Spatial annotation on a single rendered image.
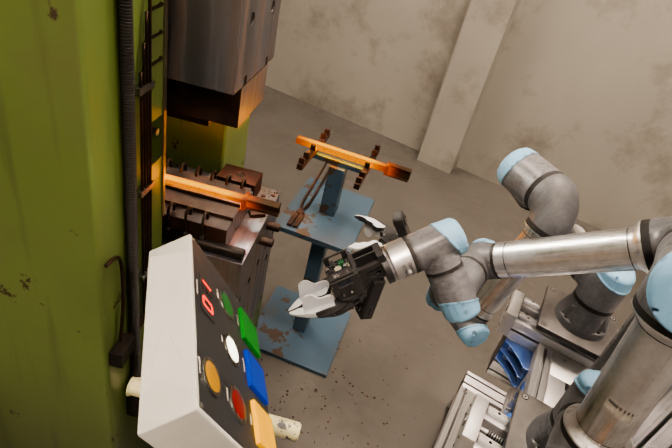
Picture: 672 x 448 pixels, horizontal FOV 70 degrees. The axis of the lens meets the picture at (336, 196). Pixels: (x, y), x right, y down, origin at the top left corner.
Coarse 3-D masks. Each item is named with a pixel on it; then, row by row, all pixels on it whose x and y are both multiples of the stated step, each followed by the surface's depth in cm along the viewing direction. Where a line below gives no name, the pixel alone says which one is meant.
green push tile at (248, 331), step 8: (240, 312) 92; (240, 320) 91; (248, 320) 94; (240, 328) 89; (248, 328) 92; (248, 336) 89; (256, 336) 95; (248, 344) 89; (256, 344) 92; (256, 352) 91
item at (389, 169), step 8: (304, 144) 176; (320, 144) 175; (328, 152) 175; (336, 152) 174; (344, 152) 174; (352, 152) 175; (352, 160) 174; (360, 160) 173; (368, 160) 173; (376, 160) 174; (376, 168) 172; (384, 168) 172; (392, 168) 172; (400, 168) 170; (408, 168) 172; (392, 176) 172; (400, 176) 172; (408, 176) 171
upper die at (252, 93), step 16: (256, 80) 111; (176, 96) 104; (192, 96) 104; (208, 96) 103; (224, 96) 102; (240, 96) 102; (256, 96) 115; (192, 112) 106; (208, 112) 105; (224, 112) 104; (240, 112) 105
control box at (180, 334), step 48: (192, 240) 83; (192, 288) 74; (144, 336) 69; (192, 336) 66; (240, 336) 87; (144, 384) 63; (192, 384) 60; (240, 384) 76; (144, 432) 57; (192, 432) 60; (240, 432) 68
